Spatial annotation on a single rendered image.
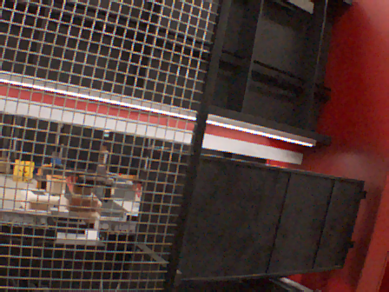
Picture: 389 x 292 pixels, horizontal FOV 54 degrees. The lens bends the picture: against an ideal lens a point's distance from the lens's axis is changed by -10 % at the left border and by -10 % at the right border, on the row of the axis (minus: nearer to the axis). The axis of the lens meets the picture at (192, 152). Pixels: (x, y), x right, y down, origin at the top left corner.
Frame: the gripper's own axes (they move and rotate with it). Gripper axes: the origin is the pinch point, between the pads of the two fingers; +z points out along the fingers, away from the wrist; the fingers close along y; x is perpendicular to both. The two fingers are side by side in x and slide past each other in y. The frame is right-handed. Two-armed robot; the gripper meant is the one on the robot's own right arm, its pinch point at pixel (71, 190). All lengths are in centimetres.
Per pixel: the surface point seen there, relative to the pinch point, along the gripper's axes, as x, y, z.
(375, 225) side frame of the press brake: -102, 104, 35
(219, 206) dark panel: -89, 15, 25
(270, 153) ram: -61, 82, -11
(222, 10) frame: -134, -18, -12
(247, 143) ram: -61, 66, -14
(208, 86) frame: -125, -17, 5
